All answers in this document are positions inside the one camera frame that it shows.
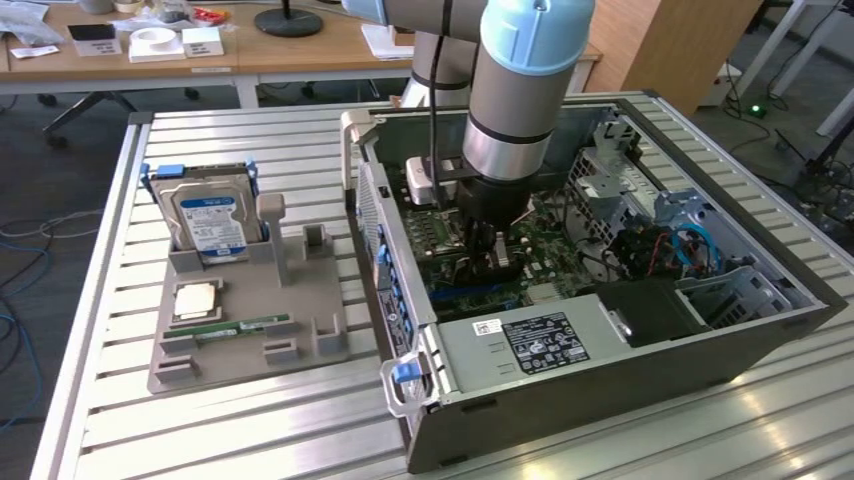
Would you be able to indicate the low metal disk bay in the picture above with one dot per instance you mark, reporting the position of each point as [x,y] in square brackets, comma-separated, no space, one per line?
[734,300]

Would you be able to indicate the open grey PC case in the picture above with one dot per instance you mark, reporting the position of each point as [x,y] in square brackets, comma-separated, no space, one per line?
[600,400]

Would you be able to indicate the white labelled box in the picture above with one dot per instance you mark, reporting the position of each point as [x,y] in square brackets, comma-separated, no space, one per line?
[200,37]

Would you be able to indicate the white tape roll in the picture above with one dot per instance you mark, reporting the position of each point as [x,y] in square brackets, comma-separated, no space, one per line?
[153,46]

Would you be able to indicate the stack of white papers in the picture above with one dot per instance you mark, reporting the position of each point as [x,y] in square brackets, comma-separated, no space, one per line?
[387,47]

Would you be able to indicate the grey printed parts rack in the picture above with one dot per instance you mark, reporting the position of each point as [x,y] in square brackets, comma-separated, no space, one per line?
[247,360]

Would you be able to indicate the silver CPU chip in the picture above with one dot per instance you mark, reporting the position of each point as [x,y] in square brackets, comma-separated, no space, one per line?
[193,302]

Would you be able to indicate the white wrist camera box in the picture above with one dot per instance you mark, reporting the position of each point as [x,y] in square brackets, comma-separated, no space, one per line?
[423,185]

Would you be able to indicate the white card with red print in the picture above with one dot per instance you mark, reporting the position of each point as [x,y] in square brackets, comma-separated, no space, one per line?
[33,52]

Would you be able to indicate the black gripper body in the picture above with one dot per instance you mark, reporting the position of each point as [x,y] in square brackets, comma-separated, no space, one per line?
[496,200]

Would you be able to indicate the grey power supply unit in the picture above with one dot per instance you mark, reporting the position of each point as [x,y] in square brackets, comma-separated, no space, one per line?
[480,360]

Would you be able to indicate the beige tape roll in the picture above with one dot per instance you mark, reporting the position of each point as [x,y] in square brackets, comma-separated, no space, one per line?
[127,6]

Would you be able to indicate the black fan shroud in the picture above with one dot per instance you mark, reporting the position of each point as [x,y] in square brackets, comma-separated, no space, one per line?
[654,315]

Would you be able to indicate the grey cup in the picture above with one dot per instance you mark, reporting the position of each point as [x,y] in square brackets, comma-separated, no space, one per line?
[96,6]

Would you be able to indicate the green motherboard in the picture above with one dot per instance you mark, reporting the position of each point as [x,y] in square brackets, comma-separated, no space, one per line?
[543,250]

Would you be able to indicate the hard disk in blue carrier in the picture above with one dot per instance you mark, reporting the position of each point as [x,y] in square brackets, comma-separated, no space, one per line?
[207,225]

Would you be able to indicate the wooden cabinet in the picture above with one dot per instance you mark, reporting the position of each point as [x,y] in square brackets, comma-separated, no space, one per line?
[720,50]

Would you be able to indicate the black topped white box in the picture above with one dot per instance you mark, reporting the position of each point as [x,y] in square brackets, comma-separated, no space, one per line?
[96,47]

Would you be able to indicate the red small parts pack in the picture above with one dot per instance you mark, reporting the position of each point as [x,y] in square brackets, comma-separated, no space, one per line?
[207,16]

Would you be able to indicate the tall metal disk bay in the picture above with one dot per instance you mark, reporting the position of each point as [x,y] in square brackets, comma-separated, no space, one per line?
[614,200]

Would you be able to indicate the flat white box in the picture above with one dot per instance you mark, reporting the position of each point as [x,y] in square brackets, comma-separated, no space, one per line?
[156,56]

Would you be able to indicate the CPU socket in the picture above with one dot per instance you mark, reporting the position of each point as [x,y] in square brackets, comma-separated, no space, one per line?
[449,225]

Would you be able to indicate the wooden desk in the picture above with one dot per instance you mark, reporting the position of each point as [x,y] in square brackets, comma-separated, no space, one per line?
[300,50]

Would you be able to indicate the black round lamp base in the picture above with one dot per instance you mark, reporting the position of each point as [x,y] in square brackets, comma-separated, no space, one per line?
[287,24]

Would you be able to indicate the green RAM stick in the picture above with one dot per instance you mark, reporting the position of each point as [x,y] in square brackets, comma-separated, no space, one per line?
[220,330]

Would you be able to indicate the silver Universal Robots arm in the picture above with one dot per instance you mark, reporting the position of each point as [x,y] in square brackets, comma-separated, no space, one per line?
[520,100]

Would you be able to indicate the clear plastic bag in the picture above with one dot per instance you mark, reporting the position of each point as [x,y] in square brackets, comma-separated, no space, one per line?
[26,25]

